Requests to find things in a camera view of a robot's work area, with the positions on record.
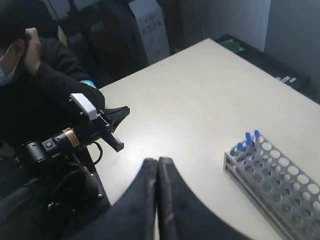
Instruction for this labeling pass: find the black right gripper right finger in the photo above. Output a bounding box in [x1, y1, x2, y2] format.
[156, 157, 248, 240]

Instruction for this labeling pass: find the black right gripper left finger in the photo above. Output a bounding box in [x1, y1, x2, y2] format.
[71, 158, 158, 240]

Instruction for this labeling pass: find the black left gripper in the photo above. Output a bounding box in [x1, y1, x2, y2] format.
[74, 106, 130, 152]

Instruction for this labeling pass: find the blue capped tube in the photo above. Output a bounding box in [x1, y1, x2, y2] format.
[245, 132, 252, 148]
[236, 142, 246, 159]
[245, 138, 254, 157]
[254, 129, 261, 148]

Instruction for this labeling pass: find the blue capped tube back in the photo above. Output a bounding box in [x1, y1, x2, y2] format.
[245, 138, 254, 157]

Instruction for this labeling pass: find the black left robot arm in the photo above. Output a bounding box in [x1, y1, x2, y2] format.
[0, 106, 130, 240]

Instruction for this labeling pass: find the stainless steel test tube rack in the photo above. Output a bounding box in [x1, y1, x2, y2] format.
[223, 136, 320, 240]

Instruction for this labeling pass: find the person's raised hand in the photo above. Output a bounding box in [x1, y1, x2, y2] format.
[24, 27, 41, 75]

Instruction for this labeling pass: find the person in black clothes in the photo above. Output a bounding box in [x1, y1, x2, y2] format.
[0, 0, 105, 148]

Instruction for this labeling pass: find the white cardboard box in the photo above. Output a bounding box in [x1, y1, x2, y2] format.
[128, 0, 171, 65]

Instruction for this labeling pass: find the black equipment with green parts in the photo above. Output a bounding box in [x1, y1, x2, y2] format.
[215, 34, 310, 92]

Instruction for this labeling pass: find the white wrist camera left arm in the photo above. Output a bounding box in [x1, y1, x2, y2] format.
[69, 93, 98, 121]

